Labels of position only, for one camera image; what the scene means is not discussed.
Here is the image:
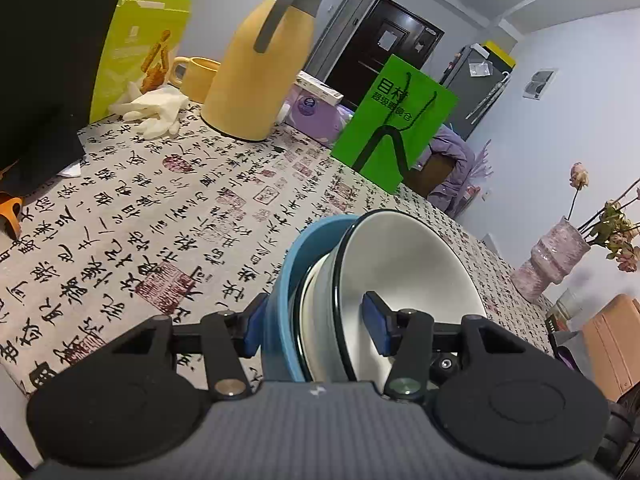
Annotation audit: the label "purple padded jacket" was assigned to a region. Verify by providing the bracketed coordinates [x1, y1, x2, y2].
[420, 125, 496, 216]

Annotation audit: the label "framed wall picture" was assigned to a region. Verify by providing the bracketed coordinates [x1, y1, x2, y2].
[521, 67, 558, 102]

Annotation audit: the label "grey inner doorway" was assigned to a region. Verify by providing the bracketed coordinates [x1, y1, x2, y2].
[305, 0, 373, 81]

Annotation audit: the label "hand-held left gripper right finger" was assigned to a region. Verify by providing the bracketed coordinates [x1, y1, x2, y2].
[361, 291, 531, 401]

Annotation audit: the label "green paper bag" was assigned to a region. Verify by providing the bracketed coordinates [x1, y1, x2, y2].
[330, 54, 460, 195]

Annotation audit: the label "yellow thermos jug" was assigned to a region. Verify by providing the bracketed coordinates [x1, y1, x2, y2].
[200, 0, 331, 142]

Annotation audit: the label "dark entrance door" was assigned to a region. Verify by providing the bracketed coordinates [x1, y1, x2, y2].
[325, 0, 446, 116]

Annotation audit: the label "black monitor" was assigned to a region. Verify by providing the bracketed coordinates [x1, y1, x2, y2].
[0, 0, 131, 191]

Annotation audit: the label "blue bowl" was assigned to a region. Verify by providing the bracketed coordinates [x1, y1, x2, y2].
[266, 214, 373, 383]

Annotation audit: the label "white rubber gloves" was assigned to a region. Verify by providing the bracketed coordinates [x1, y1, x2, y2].
[109, 80, 188, 138]

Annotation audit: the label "grey and purple cloth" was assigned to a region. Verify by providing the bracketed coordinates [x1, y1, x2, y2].
[550, 330, 583, 371]

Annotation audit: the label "yellow-green snack box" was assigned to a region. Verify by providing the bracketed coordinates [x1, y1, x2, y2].
[90, 0, 193, 123]

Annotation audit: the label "white folded umbrella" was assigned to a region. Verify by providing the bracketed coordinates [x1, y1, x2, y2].
[470, 72, 511, 123]

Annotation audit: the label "calligraphy printed tablecloth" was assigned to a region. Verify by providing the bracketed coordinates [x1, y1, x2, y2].
[0, 102, 566, 396]

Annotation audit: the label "orange plastic object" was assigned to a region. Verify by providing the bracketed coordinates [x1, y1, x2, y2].
[0, 192, 23, 241]

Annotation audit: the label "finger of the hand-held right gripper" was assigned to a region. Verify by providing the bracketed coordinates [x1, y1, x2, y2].
[427, 352, 463, 388]

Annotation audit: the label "purple dried grass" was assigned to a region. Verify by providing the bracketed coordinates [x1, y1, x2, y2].
[470, 140, 493, 201]

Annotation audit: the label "yellow mug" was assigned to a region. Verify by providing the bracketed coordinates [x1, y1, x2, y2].
[167, 56, 221, 103]

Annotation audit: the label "wooden chair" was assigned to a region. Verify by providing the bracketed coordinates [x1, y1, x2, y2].
[415, 152, 451, 198]

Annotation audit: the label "grey refrigerator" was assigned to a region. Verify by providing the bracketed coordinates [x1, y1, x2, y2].
[440, 42, 516, 141]

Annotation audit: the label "white flat box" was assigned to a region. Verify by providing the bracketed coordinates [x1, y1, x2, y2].
[295, 71, 345, 107]

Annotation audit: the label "yellow box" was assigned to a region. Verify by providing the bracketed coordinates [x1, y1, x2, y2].
[482, 40, 517, 68]

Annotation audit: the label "red box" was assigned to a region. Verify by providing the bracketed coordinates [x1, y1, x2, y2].
[545, 312, 571, 336]

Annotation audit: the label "clear glass cup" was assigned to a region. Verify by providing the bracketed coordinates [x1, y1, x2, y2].
[555, 287, 583, 321]

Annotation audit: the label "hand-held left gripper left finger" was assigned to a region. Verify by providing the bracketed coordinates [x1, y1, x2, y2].
[105, 292, 271, 402]

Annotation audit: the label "pink hard case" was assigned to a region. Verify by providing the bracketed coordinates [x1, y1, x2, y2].
[582, 294, 640, 401]

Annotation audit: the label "dried rose bouquet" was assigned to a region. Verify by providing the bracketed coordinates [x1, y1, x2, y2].
[570, 162, 640, 273]

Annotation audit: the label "purple tissue pack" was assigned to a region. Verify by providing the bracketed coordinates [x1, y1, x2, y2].
[282, 85, 356, 148]

